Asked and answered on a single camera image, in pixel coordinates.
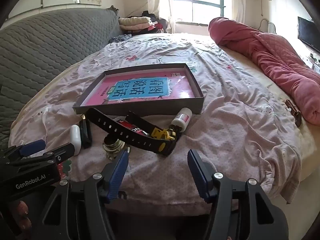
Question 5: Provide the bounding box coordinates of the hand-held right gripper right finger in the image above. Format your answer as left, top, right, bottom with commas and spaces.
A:
187, 149, 290, 240

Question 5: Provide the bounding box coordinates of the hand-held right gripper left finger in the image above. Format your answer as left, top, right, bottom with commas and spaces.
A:
32, 149, 130, 240

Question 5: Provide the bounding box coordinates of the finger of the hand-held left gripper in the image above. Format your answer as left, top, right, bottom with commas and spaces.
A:
12, 143, 76, 168
0, 139, 47, 165

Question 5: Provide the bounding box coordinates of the white earbud case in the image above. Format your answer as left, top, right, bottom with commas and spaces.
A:
70, 125, 82, 156

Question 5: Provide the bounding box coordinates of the gold jar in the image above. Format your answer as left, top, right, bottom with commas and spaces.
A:
102, 134, 129, 160

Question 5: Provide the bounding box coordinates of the black gold-capped bottle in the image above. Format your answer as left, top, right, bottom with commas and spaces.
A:
79, 115, 93, 149

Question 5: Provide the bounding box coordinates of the black and yellow wristwatch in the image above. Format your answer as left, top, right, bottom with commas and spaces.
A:
86, 108, 182, 157

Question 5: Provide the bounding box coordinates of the red and black tube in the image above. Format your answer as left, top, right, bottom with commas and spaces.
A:
117, 119, 150, 137

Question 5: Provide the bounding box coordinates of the white bottle with black cap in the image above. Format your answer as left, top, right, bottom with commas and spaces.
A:
170, 107, 193, 132

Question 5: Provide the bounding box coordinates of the grey cardboard box tray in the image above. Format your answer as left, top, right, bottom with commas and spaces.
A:
72, 63, 205, 116

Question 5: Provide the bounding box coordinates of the person's left hand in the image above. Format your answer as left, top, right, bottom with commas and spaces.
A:
14, 200, 33, 233

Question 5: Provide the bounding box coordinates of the pink printed bedsheet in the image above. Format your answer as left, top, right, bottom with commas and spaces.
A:
9, 32, 304, 216

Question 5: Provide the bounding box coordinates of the pink book with blue label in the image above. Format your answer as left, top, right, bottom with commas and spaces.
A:
81, 71, 197, 107

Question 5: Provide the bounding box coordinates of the grey quilted headboard cover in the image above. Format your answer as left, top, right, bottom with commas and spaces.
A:
0, 6, 120, 150

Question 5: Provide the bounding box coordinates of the small brown object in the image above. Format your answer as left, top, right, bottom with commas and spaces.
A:
285, 99, 302, 127

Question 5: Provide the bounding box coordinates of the blue floral cloth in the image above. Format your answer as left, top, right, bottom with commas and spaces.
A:
108, 34, 132, 44

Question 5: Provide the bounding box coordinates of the pink quilted blanket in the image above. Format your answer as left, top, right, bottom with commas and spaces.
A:
208, 17, 320, 126

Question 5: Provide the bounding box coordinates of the pile of folded clothes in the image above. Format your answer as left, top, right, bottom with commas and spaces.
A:
118, 11, 167, 34

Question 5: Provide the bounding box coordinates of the window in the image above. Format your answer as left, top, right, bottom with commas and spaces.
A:
173, 0, 223, 25

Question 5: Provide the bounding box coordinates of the cream curtain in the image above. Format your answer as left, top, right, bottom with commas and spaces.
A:
147, 0, 177, 33
220, 0, 247, 22

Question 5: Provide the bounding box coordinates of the black flat television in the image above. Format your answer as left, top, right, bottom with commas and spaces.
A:
297, 17, 320, 54

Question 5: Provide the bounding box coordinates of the white wire frame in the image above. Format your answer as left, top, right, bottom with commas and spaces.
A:
259, 18, 277, 34

